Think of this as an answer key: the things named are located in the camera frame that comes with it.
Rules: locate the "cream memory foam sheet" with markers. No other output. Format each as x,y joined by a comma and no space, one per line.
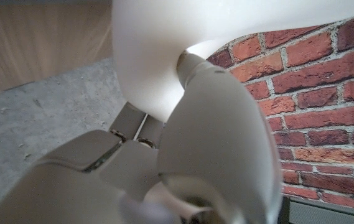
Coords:
151,46

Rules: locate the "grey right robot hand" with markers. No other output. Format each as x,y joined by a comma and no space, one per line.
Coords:
214,140

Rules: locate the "printed brick backdrop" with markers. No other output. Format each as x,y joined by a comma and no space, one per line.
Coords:
319,109

